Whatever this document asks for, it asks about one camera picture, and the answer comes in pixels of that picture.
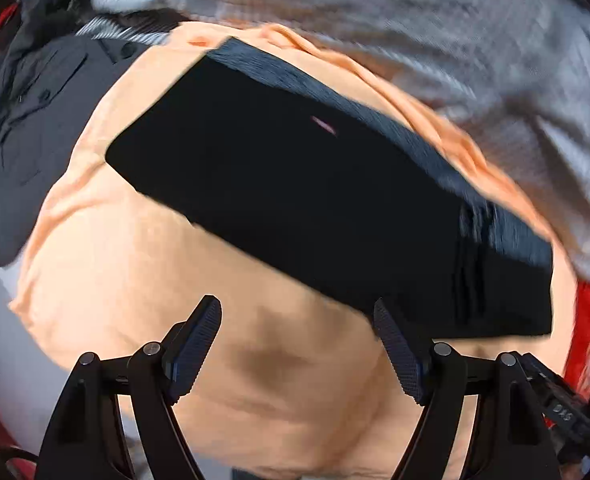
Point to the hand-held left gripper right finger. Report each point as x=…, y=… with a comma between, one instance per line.
x=397, y=352

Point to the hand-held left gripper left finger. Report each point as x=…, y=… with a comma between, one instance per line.
x=195, y=350

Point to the black pants with blue trim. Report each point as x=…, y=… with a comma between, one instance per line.
x=300, y=195

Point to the peach blanket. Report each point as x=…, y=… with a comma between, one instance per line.
x=175, y=270

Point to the dark grey jacket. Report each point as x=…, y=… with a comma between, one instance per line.
x=30, y=125

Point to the grey striped garment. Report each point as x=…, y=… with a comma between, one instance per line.
x=425, y=35

